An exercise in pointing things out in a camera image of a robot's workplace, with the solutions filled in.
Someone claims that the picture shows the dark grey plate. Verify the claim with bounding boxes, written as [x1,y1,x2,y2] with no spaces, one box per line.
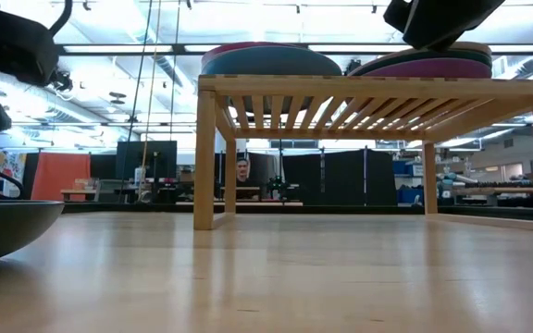
[0,199,66,265]

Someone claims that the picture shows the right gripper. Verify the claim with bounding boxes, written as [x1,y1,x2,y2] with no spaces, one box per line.
[383,0,506,52]

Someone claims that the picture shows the colourful poster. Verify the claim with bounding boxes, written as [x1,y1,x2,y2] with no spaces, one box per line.
[0,151,28,198]

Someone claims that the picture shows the black metal table frame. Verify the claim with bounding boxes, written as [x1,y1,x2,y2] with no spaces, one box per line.
[62,202,533,221]

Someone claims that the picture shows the table with equipment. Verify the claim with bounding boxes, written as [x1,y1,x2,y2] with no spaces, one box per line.
[437,173,533,208]

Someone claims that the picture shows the person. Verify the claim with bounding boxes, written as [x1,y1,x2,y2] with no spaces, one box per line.
[234,156,254,201]

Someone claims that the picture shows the orange panel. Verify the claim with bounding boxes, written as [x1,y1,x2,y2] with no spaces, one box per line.
[31,152,92,202]

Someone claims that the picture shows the blue plate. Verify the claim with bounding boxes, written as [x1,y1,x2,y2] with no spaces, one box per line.
[200,44,343,115]

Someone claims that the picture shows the wooden bench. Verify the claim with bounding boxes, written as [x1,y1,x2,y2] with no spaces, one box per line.
[60,187,101,203]

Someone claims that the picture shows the long black cable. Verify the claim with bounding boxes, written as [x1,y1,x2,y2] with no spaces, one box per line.
[118,0,155,203]

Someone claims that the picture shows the blue storage bins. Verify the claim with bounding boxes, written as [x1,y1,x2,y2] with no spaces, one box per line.
[395,159,428,204]

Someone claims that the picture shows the purple plate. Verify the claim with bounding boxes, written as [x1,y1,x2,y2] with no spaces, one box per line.
[362,57,493,79]

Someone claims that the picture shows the teal plate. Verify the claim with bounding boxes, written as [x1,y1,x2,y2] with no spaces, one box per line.
[348,47,493,78]

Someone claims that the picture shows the slatted wooden shelf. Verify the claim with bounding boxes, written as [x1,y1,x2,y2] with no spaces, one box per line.
[192,73,533,232]

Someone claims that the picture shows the thin yellow rope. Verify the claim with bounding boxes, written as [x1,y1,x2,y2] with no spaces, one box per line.
[139,0,162,195]

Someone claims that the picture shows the black partition screen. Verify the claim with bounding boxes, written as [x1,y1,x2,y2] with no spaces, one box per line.
[282,148,398,207]

